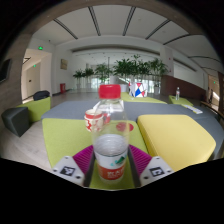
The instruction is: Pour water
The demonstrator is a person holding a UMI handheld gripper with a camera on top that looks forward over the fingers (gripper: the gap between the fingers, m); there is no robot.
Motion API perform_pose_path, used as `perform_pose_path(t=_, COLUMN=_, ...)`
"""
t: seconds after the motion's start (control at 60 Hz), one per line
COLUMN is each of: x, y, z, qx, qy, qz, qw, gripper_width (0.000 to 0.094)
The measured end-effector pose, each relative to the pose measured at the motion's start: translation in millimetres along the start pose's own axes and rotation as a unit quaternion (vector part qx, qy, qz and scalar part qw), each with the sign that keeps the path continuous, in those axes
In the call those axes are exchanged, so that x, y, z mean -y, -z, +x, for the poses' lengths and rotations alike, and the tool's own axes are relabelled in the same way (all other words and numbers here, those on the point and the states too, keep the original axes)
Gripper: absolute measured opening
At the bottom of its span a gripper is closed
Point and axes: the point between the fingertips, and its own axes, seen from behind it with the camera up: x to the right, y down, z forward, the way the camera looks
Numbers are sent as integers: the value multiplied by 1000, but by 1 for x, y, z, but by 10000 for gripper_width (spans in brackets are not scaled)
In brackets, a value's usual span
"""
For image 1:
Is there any lime green seat block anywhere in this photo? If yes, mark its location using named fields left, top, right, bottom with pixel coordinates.
left=16, top=96, right=52, bottom=123

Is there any dark wooden bench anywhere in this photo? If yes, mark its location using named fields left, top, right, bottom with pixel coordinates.
left=199, top=99, right=224, bottom=121

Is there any red and white mug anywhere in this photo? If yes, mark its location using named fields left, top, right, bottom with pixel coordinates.
left=83, top=108, right=112, bottom=133

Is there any framed wall picture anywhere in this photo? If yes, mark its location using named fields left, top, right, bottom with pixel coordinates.
left=60, top=58, right=69, bottom=71

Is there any row of potted green plants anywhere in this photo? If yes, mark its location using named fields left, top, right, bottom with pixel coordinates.
left=72, top=54, right=169, bottom=94

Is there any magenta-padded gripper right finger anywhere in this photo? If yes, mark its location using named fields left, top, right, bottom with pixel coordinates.
left=128, top=144, right=175, bottom=188

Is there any clear red-capped water bottle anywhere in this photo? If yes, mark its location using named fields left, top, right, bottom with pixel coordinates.
left=91, top=84, right=131, bottom=184

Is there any red blue white geometric cube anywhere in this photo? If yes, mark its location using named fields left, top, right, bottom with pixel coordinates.
left=128, top=81, right=148, bottom=99

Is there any black wall monitor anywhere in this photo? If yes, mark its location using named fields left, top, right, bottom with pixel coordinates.
left=0, top=58, right=13, bottom=84

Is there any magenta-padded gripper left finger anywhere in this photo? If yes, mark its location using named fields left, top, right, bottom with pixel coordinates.
left=52, top=144, right=98, bottom=188

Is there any dark grey seat block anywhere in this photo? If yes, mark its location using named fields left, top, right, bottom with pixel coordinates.
left=0, top=106, right=30, bottom=138

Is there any white yellow printed booklet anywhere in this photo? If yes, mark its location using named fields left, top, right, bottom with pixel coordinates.
left=181, top=103, right=204, bottom=115

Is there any black bag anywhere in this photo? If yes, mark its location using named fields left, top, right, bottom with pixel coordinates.
left=32, top=90, right=51, bottom=102

